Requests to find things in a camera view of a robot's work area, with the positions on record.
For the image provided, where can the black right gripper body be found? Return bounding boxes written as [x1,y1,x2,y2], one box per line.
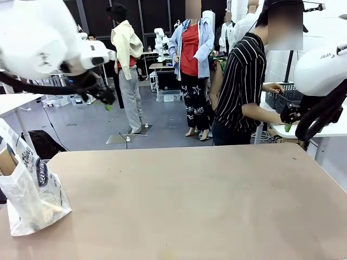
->
[279,101,303,125]

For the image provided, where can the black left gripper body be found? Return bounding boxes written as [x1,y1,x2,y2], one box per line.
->
[78,77,116,106]

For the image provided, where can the white translucent shopping bag navy handles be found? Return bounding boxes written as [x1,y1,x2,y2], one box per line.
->
[0,117,73,237]

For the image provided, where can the person's right forearm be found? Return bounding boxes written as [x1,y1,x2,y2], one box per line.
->
[242,103,283,126]

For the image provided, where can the black fabric bag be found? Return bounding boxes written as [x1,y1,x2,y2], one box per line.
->
[21,130,68,161]

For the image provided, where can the person's left hand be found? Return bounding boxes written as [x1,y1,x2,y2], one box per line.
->
[262,83,284,94]

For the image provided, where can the clear storage box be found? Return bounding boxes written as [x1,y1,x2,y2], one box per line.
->
[41,95,69,107]
[70,94,94,107]
[156,89,182,102]

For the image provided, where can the dark plastic crate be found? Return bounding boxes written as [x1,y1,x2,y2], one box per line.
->
[265,83,299,107]

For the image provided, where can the grey floor plate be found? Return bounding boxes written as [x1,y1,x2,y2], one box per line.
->
[106,133,132,145]

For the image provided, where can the black tripod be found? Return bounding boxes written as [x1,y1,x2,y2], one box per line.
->
[284,49,299,82]

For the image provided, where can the mannequin with cream jacket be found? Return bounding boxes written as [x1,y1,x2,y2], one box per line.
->
[106,2,145,135]

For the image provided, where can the person in striped shirt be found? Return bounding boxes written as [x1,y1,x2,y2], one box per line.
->
[211,0,310,146]

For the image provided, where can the black monitor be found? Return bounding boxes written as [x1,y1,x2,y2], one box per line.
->
[157,70,182,90]

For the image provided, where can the person in floral shirt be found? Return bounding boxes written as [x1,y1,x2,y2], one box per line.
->
[209,50,227,109]

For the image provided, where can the mannequin with blue shirt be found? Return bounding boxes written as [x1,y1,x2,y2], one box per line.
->
[168,0,216,141]

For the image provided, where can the mannequin with white jacket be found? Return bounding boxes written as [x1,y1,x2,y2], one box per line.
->
[220,10,234,53]

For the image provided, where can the black sleeved cable bundle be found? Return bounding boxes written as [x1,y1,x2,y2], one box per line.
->
[294,86,347,142]
[0,71,92,98]

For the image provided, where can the black floor cable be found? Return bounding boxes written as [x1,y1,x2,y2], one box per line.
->
[119,131,131,150]

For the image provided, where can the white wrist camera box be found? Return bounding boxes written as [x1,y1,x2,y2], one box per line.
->
[104,48,118,62]

